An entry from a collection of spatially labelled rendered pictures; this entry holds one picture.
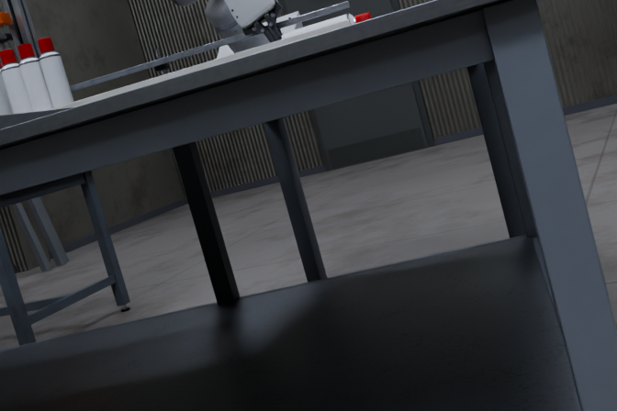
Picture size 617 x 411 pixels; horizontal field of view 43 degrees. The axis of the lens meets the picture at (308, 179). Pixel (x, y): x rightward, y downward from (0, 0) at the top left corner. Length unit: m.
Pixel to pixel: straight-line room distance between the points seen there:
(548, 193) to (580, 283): 0.11
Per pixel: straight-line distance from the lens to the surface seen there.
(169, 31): 9.94
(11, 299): 3.64
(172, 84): 0.97
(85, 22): 9.49
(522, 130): 0.93
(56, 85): 1.99
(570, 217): 0.95
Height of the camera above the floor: 0.75
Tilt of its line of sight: 5 degrees down
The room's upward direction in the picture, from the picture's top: 15 degrees counter-clockwise
